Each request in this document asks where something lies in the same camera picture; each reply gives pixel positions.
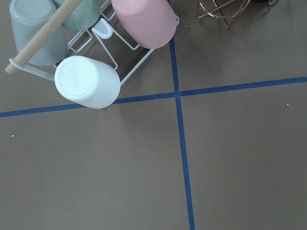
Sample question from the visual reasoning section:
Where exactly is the white cup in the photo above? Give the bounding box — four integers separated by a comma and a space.
55, 56, 120, 109

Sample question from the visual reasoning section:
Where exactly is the pink cup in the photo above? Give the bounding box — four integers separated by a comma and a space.
111, 0, 177, 49

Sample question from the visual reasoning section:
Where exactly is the green cup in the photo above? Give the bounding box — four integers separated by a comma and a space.
62, 0, 100, 31

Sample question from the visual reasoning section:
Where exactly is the grey cup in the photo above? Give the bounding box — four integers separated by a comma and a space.
10, 0, 68, 66

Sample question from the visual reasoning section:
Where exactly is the white wire cup rack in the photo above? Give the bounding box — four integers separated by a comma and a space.
9, 14, 180, 86

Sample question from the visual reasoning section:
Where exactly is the copper wire bottle rack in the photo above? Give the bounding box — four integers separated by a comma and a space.
195, 0, 280, 28

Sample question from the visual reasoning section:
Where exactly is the wooden rack handle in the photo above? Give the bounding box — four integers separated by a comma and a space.
14, 0, 82, 66

